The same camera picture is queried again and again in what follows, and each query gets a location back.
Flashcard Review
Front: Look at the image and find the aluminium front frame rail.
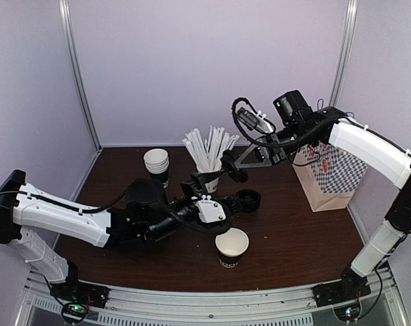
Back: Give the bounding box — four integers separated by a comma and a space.
14, 268, 406, 326

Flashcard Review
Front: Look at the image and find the checkered paper takeout bag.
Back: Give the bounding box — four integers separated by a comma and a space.
293, 143, 368, 212

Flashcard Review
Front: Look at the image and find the single black paper cup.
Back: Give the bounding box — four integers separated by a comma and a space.
215, 228, 250, 268

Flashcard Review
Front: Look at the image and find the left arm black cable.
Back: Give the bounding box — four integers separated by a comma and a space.
0, 188, 226, 235

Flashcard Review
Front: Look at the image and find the aluminium corner post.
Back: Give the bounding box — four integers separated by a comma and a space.
59, 0, 102, 151
329, 0, 359, 107

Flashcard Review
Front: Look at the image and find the left aluminium corner post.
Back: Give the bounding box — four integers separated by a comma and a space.
59, 0, 102, 151

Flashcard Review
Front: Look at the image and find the bundle of wrapped white straws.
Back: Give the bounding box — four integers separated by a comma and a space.
182, 126, 240, 173

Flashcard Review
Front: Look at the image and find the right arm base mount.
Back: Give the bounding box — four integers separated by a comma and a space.
312, 280, 372, 307

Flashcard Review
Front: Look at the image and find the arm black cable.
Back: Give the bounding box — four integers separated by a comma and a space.
230, 97, 315, 149
0, 188, 226, 235

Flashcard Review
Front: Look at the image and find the stack of black lids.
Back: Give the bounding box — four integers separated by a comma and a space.
236, 189, 262, 213

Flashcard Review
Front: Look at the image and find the stack of paper cups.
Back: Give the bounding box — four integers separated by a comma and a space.
143, 148, 169, 188

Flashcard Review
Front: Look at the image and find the black coffee cup lid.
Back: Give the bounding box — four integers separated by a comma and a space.
220, 149, 249, 183

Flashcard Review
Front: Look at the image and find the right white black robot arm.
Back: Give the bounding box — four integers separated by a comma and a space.
231, 90, 411, 300

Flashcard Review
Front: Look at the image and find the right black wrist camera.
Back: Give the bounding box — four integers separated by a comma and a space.
236, 107, 276, 134

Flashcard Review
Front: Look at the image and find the right aluminium corner post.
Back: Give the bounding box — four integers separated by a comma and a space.
329, 0, 359, 107

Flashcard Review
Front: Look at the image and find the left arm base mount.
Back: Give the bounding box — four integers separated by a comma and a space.
50, 281, 109, 308

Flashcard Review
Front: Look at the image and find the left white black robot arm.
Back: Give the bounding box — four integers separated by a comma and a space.
0, 170, 242, 302

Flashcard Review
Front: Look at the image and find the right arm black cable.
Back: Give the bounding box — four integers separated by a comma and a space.
230, 97, 315, 149

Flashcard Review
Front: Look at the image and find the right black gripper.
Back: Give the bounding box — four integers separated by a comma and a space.
234, 120, 316, 168

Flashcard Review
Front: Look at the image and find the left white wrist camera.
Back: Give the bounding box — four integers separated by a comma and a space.
192, 195, 226, 223

